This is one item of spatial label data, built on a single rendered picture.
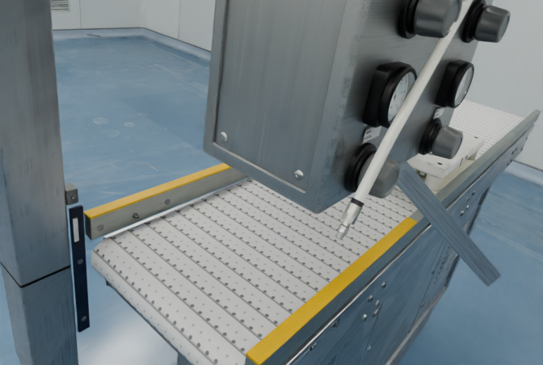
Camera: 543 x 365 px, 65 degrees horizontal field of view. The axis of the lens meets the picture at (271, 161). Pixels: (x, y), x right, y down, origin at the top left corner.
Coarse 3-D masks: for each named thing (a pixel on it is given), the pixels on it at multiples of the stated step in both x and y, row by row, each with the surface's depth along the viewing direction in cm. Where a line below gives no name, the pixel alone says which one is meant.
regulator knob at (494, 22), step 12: (480, 0) 32; (480, 12) 32; (492, 12) 31; (504, 12) 31; (468, 24) 32; (480, 24) 31; (492, 24) 31; (504, 24) 32; (468, 36) 32; (480, 36) 32; (492, 36) 32
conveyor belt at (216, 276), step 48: (240, 192) 67; (144, 240) 54; (192, 240) 55; (240, 240) 56; (288, 240) 58; (336, 240) 60; (144, 288) 47; (192, 288) 47; (240, 288) 48; (288, 288) 50; (192, 336) 42; (240, 336) 42
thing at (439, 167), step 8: (464, 136) 86; (472, 136) 87; (464, 144) 82; (472, 144) 83; (480, 144) 85; (464, 152) 78; (472, 152) 82; (408, 160) 73; (416, 160) 72; (424, 160) 72; (432, 160) 73; (440, 160) 73; (448, 160) 74; (456, 160) 74; (464, 160) 78; (416, 168) 73; (424, 168) 72; (432, 168) 71; (440, 168) 70; (448, 168) 71; (440, 176) 70
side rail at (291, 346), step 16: (496, 144) 96; (480, 160) 86; (464, 176) 77; (448, 192) 70; (416, 224) 60; (400, 240) 56; (384, 256) 53; (368, 272) 50; (352, 288) 48; (336, 304) 46; (320, 320) 43; (304, 336) 41; (288, 352) 40
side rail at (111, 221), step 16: (208, 176) 64; (224, 176) 66; (240, 176) 70; (176, 192) 60; (192, 192) 62; (208, 192) 65; (128, 208) 54; (144, 208) 56; (160, 208) 58; (96, 224) 51; (112, 224) 53; (128, 224) 55
